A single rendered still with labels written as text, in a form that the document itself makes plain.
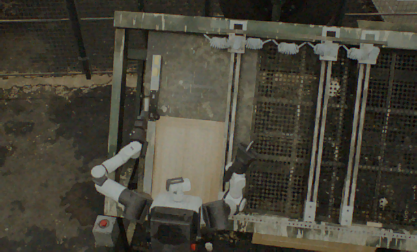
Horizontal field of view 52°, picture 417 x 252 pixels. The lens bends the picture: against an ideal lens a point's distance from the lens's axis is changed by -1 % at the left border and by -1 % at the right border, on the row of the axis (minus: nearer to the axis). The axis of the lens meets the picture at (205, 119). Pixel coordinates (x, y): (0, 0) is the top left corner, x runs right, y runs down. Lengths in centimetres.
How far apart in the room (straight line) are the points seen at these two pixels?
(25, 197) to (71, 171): 47
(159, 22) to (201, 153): 86
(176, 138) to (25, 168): 211
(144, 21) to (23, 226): 221
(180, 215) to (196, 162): 65
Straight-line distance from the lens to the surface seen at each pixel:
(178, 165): 281
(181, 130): 277
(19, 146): 475
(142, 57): 286
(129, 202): 236
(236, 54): 270
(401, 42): 278
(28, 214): 418
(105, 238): 284
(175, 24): 270
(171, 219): 220
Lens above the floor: 327
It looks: 45 degrees down
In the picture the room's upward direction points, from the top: straight up
